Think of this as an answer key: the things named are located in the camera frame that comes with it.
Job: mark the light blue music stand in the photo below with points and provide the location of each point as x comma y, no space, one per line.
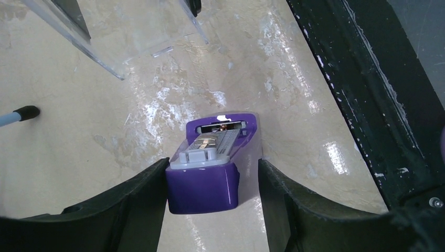
21,114

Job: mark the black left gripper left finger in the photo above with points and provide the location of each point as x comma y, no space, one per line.
127,217

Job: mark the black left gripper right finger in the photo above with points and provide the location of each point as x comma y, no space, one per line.
298,219

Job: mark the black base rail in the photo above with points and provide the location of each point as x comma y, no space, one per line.
383,93

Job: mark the clear plastic metronome cover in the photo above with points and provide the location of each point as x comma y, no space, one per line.
112,33

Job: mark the purple metronome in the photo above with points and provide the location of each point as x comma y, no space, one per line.
216,167

